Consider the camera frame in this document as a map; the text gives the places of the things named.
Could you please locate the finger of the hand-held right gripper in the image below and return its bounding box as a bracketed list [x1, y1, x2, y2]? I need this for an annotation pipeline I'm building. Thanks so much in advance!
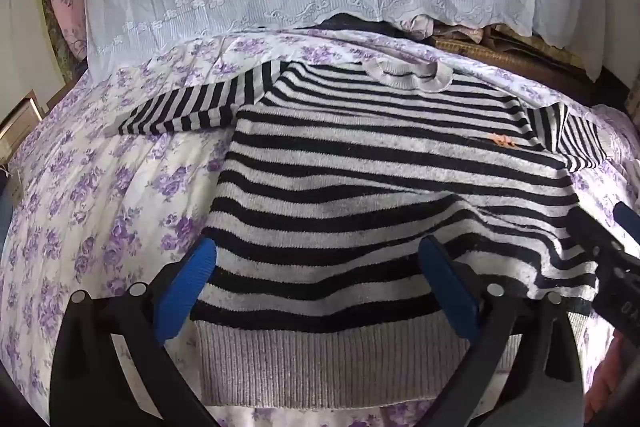
[566, 206, 632, 270]
[613, 201, 640, 239]

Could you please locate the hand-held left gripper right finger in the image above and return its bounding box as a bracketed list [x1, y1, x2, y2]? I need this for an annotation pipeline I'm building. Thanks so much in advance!
[419, 235, 585, 427]

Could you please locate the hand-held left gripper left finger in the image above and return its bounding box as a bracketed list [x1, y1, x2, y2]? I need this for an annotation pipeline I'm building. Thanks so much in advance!
[49, 238, 221, 427]

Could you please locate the black white striped sweater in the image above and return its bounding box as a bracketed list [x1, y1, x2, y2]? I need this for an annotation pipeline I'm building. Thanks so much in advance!
[114, 59, 608, 408]

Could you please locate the person's right hand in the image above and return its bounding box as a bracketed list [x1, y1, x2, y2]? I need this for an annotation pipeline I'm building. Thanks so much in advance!
[584, 332, 640, 419]

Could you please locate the purple floral bedsheet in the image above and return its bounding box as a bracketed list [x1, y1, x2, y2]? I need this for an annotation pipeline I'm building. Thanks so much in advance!
[0, 28, 640, 427]

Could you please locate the brown woven mat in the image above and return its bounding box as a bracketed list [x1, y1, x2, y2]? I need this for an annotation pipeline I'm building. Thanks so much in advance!
[430, 24, 603, 94]

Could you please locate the pale pink crumpled cloth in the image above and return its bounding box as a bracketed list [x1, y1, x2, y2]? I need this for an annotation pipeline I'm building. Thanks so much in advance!
[400, 14, 484, 44]

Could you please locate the dark cloth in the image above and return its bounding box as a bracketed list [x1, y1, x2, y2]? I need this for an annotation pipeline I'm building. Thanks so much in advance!
[320, 12, 417, 40]

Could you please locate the green patterned panel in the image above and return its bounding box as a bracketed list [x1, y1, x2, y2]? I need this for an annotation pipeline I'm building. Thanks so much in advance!
[37, 0, 77, 84]

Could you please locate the wooden frame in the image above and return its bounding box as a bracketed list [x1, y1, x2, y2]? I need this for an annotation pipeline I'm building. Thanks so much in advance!
[0, 89, 47, 158]

